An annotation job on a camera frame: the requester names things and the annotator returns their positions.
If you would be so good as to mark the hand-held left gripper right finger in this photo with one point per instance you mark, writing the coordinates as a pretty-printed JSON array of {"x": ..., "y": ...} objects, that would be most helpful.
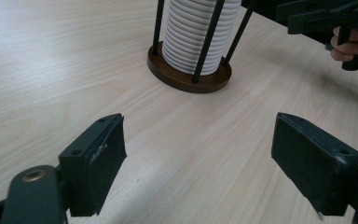
[{"x": 313, "y": 168}]

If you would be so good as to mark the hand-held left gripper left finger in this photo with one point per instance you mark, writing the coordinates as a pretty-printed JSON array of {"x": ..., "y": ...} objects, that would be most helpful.
[{"x": 90, "y": 168}]

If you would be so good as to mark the stack of white paper cups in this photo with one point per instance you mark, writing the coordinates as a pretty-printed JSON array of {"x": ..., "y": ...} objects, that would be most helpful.
[{"x": 188, "y": 40}]

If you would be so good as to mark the brown cup holder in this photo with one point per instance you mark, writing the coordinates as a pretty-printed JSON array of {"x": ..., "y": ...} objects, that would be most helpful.
[{"x": 186, "y": 79}]

